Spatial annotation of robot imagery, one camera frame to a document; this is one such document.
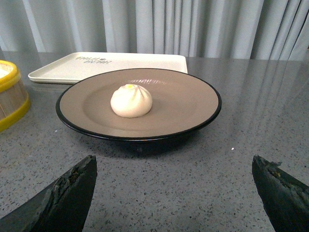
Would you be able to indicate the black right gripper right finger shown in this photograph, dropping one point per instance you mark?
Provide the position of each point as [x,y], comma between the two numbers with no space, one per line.
[285,199]

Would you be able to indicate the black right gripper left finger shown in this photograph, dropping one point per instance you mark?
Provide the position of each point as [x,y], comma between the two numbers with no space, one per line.
[60,207]

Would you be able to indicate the brown plate with black rim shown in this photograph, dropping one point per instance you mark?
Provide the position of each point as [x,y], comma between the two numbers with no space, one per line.
[182,105]

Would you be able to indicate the white steamed bun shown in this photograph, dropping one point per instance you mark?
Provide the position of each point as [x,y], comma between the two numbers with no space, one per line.
[131,101]

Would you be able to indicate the cream rectangular serving tray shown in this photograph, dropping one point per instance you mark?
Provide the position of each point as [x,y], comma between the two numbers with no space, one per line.
[81,65]

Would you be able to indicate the yellow rimmed wooden steamer basket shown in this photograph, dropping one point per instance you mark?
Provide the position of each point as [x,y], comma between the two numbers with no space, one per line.
[14,99]

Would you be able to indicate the white mesh steamer liner cloth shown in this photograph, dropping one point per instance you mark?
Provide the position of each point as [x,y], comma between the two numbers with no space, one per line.
[4,71]

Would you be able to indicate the grey pleated curtain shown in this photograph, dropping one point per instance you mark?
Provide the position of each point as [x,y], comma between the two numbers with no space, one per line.
[244,29]

